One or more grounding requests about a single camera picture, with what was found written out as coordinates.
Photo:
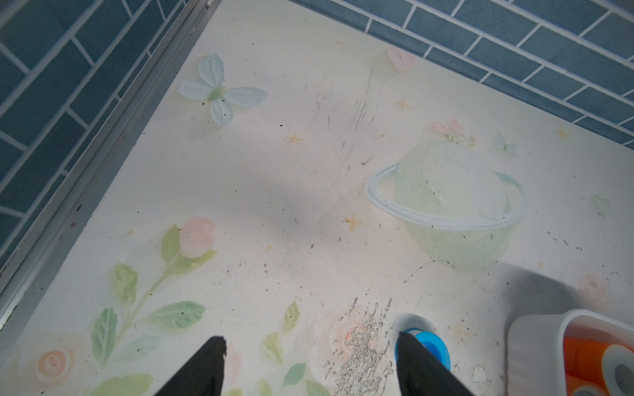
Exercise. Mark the blue tape roll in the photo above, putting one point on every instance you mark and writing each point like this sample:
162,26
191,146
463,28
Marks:
426,344

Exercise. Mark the white plastic storage box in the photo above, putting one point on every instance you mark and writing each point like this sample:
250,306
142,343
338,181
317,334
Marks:
535,347

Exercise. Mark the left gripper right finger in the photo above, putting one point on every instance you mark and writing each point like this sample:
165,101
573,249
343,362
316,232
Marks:
420,373

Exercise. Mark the orange white tape roll top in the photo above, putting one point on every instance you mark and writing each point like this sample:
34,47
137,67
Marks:
595,368

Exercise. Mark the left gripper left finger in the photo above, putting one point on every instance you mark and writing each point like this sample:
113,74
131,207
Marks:
202,375

